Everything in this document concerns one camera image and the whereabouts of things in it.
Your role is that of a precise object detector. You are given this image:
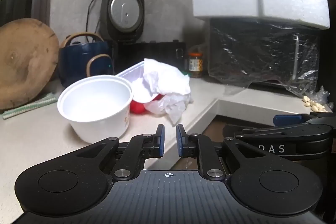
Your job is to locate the round wooden cutting board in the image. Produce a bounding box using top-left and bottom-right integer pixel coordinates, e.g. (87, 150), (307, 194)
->
(0, 18), (60, 110)

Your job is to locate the pile of garlic cloves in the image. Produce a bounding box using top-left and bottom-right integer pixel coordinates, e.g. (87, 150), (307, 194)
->
(303, 95), (328, 113)

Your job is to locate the clear plastic bag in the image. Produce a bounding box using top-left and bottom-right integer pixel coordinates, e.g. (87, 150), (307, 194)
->
(144, 94), (193, 125)

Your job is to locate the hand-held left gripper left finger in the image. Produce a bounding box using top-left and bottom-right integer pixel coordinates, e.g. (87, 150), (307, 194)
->
(75, 124), (165, 181)

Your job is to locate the black plastic-wrapped oven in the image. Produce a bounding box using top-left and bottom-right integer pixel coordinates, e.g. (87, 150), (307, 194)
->
(207, 17), (322, 98)

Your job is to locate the navy blue rice cooker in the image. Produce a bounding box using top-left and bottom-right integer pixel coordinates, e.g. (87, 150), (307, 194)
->
(58, 32), (114, 88)

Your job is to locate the red and white plastic tray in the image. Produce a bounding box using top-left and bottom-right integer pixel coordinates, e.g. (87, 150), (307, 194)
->
(115, 61), (160, 115)

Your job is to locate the white round plastic bowl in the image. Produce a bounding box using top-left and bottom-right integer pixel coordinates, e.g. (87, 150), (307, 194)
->
(57, 75), (134, 144)

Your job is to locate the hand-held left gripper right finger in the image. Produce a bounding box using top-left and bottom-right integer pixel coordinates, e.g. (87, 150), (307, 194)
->
(176, 124), (265, 181)

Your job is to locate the black power cable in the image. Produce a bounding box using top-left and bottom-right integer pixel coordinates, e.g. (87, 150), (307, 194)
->
(86, 0), (102, 33)

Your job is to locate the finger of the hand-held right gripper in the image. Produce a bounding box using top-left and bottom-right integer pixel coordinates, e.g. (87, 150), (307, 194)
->
(273, 114), (311, 126)

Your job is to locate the black cooker with silver lid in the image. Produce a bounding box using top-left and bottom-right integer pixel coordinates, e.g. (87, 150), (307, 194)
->
(100, 0), (145, 44)

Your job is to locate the green striped knitted cloth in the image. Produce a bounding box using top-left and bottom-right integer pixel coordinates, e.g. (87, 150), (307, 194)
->
(2, 93), (58, 120)

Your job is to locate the white tissue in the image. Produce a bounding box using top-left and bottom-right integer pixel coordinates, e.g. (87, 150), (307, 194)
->
(131, 58), (191, 104)

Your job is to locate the glass jar with orange lid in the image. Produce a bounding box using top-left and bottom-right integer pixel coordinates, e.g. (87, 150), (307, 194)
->
(188, 52), (205, 79)

